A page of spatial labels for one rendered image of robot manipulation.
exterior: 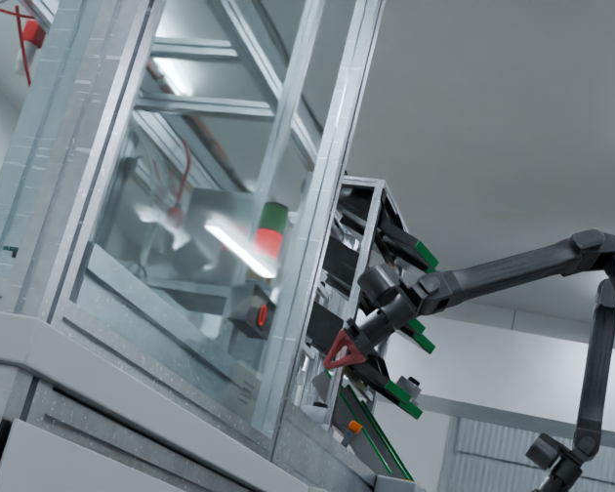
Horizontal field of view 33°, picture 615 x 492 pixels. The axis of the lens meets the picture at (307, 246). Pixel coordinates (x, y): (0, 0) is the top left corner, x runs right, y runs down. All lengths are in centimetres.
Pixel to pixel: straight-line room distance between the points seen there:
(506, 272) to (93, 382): 151
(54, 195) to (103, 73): 9
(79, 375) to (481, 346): 712
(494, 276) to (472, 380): 558
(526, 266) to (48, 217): 155
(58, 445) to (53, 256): 12
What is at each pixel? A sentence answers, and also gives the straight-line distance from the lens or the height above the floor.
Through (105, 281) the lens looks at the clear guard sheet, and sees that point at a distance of 79.
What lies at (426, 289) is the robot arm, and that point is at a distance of 205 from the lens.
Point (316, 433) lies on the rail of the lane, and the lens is 142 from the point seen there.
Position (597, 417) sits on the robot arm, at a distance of 256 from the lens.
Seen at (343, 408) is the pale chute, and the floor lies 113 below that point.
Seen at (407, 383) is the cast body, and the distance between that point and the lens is 244.
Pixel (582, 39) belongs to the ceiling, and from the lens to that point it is 547.
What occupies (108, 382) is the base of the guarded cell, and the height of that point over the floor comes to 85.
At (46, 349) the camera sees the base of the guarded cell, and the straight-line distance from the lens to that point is 67.
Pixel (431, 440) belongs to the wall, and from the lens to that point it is 948.
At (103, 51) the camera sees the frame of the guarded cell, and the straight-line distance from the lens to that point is 77.
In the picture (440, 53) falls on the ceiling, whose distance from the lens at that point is 577.
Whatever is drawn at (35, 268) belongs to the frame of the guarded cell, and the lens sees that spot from 72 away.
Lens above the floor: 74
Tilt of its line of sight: 18 degrees up
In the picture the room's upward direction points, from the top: 14 degrees clockwise
